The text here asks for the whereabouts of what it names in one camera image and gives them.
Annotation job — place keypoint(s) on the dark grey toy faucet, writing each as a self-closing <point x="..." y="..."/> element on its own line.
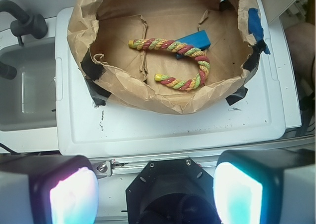
<point x="25" y="23"/>

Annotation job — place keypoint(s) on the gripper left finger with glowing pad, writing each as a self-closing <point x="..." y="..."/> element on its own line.
<point x="49" y="189"/>

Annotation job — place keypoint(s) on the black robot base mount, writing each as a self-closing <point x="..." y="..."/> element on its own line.
<point x="175" y="191"/>

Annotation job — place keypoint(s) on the blue rectangular block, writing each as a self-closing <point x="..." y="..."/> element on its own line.
<point x="193" y="44"/>

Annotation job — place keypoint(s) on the brown paper-lined bin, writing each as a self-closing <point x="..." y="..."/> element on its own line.
<point x="128" y="48"/>

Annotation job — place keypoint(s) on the aluminium extrusion rail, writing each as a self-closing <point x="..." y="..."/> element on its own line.
<point x="138" y="166"/>

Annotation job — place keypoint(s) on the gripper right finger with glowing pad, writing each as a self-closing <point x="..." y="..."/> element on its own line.
<point x="275" y="186"/>

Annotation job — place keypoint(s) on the blue painter tape strip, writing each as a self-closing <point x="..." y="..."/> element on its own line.
<point x="255" y="28"/>

